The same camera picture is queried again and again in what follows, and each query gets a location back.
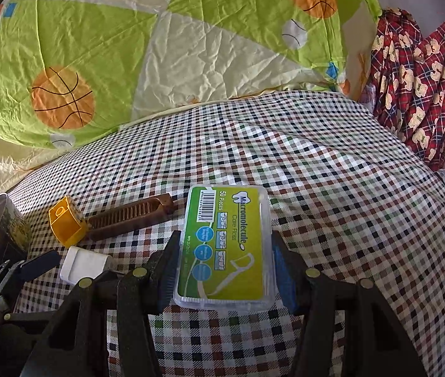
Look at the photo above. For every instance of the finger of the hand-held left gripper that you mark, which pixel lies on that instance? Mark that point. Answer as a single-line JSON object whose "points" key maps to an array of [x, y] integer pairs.
{"points": [[30, 315], [42, 262]]}

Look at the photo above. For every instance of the green dental floss box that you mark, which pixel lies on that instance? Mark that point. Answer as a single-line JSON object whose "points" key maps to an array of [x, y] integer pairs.
{"points": [[226, 243]]}

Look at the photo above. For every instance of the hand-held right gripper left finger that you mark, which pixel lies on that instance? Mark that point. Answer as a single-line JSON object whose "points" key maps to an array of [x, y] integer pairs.
{"points": [[167, 271]]}

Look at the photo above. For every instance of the green basketball print quilt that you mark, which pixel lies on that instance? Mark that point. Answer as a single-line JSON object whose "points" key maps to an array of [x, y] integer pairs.
{"points": [[128, 47]]}

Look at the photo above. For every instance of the white charger adapter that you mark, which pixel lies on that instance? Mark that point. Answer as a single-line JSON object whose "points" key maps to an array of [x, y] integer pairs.
{"points": [[85, 265]]}

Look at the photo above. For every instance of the checked bed sheet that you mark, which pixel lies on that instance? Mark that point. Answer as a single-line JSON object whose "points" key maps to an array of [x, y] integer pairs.
{"points": [[324, 188]]}

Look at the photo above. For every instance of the brown wooden comb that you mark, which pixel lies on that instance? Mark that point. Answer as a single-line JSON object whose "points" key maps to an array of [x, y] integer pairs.
{"points": [[128, 216]]}

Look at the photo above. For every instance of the red plaid bear blanket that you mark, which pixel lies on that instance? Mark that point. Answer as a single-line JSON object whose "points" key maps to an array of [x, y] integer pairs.
{"points": [[422, 86]]}

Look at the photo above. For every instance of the round grey tin container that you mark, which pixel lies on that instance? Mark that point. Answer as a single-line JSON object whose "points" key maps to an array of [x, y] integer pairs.
{"points": [[8, 227]]}

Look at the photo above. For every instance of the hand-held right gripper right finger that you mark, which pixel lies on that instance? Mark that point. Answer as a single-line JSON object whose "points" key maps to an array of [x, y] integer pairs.
{"points": [[285, 279]]}

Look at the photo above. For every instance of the yellow toy building block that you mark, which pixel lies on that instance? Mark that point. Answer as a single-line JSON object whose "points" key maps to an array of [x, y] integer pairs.
{"points": [[67, 222]]}

